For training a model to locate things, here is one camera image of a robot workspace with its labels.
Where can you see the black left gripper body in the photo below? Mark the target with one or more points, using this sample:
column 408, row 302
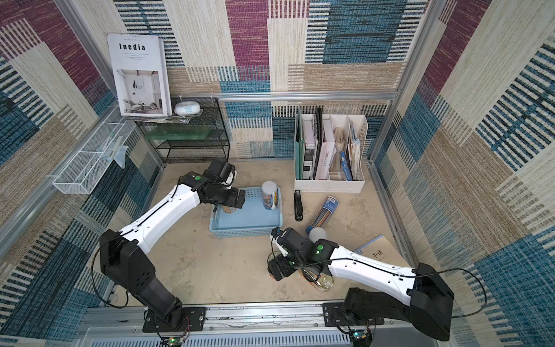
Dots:
column 228, row 196

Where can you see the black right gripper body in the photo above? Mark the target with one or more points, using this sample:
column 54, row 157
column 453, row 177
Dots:
column 276, row 269

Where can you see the gold oval sardine tin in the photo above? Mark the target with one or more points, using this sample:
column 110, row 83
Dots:
column 321, row 281

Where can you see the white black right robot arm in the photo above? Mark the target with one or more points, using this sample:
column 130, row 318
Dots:
column 416, row 295

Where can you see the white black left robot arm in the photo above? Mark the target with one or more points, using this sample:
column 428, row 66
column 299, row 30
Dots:
column 124, row 253

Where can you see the light blue perforated basket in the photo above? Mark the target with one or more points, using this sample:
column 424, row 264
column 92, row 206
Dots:
column 252, row 220

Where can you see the black stapler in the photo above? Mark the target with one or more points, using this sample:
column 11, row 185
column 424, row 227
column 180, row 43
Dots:
column 298, row 206

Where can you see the blue capped pencil tube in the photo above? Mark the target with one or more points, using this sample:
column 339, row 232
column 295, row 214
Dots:
column 325, row 213

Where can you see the white pink book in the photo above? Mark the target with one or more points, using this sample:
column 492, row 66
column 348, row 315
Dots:
column 326, row 153

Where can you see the green tray on shelf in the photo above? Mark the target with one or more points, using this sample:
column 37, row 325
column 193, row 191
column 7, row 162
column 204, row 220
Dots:
column 178, row 133

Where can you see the white round device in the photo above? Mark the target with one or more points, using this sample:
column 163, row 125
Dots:
column 187, row 108

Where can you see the green folder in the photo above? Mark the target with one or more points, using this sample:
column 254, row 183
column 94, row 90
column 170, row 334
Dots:
column 299, row 145

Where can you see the white file organizer box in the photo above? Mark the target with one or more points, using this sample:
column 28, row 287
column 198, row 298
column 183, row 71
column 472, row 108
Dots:
column 345, row 174

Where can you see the Inedia magazine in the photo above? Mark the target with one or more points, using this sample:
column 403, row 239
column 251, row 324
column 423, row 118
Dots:
column 140, row 75

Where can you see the black wire mesh shelf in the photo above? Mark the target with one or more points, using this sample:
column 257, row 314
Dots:
column 216, row 145

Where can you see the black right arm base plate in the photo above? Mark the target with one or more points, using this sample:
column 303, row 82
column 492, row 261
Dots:
column 334, row 315

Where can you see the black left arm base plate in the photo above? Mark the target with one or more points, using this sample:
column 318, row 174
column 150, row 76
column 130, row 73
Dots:
column 190, row 319

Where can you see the white wire wall basket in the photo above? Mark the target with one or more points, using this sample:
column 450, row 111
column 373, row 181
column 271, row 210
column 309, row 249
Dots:
column 86, row 168

